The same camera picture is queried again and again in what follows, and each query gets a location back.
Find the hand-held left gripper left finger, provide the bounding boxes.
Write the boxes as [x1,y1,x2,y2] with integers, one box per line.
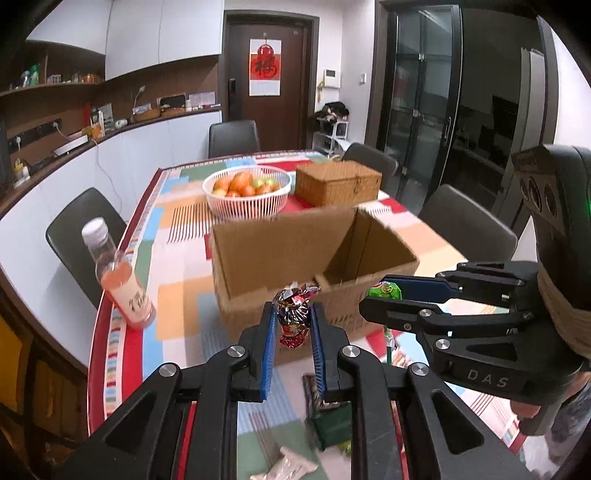
[53,301,279,480]

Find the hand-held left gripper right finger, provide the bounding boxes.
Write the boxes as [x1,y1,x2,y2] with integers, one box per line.
[308,302,532,480]

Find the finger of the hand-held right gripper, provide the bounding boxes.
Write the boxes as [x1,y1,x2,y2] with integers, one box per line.
[359,294,566,407]
[379,261,541,306]

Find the shiny foil-wrapped candy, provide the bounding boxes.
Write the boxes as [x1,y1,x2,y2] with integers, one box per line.
[272,282,322,352]

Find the brown cardboard box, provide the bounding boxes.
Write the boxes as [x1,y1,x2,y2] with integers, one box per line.
[210,205,421,348]

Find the dark grey dining chair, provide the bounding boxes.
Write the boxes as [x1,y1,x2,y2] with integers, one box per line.
[45,187,127,310]
[341,142,399,186]
[208,120,262,158]
[418,184,519,265]

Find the dark green snack packet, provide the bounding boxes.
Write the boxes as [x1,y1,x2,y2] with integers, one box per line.
[302,374,357,451]

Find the colourful patchwork tablecloth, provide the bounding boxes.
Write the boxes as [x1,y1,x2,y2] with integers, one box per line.
[87,150,555,480]

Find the white snack packet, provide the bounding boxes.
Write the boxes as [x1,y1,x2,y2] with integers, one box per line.
[249,445,320,480]

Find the woven wicker box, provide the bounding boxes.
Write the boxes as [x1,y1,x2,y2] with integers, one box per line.
[294,160,383,207]

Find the white plastic basket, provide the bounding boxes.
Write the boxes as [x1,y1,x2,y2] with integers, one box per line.
[202,166,293,220]

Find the plastic bottle with pink drink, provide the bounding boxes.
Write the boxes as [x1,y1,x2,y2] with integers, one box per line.
[82,218,157,330]

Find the pile of red orange fruit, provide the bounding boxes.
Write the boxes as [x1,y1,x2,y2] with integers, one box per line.
[212,171,282,198]

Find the glass cabinet door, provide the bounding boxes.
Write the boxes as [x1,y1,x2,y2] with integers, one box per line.
[365,4,463,199]

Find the white shoe rack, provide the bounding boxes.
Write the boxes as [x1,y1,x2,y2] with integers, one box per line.
[311,120,352,158]

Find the dark bag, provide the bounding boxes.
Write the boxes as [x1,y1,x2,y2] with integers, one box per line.
[315,102,351,123]

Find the dark brown door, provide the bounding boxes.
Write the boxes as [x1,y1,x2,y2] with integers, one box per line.
[224,11,319,153]

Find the white counter cabinet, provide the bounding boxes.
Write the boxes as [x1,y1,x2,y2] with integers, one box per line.
[0,108,223,365]

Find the red and white door poster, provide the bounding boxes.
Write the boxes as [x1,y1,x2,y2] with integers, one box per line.
[249,38,282,97]

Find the flat white tray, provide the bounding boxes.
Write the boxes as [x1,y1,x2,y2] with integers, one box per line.
[53,134,91,158]

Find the white wall cabinets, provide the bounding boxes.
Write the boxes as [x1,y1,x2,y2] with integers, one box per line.
[25,0,225,82]

